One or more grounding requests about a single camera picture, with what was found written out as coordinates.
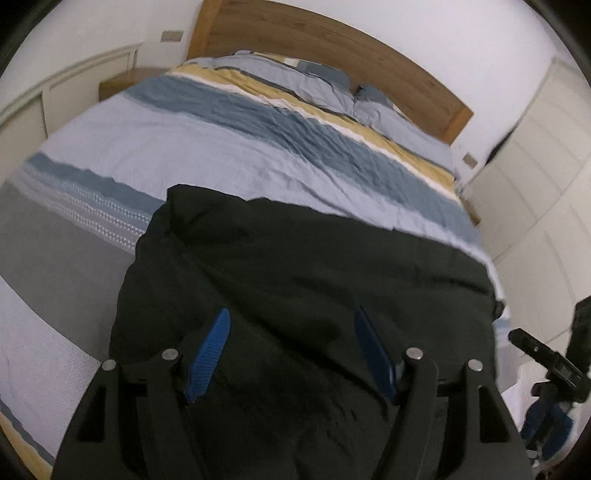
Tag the wooden headboard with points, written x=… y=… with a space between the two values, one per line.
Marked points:
x=323 y=37

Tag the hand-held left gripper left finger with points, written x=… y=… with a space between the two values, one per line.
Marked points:
x=207 y=355

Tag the person's right hand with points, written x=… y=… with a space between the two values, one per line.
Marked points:
x=549 y=424

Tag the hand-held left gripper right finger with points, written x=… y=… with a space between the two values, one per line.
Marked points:
x=376 y=355

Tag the striped duvet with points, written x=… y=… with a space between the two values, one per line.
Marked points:
x=138 y=138

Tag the black padded jacket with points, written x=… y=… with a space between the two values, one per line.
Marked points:
x=300 y=277

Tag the white wardrobe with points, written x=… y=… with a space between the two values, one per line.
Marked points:
x=545 y=184

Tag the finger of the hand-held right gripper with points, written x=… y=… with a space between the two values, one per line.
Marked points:
x=531 y=344

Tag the wooden nightstand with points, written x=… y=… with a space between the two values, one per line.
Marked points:
x=134 y=78
x=471 y=212

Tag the blue grey pillow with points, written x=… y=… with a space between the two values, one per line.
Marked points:
x=401 y=122
x=295 y=78

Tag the wall switch plate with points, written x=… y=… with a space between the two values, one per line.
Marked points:
x=470 y=161
x=171 y=35

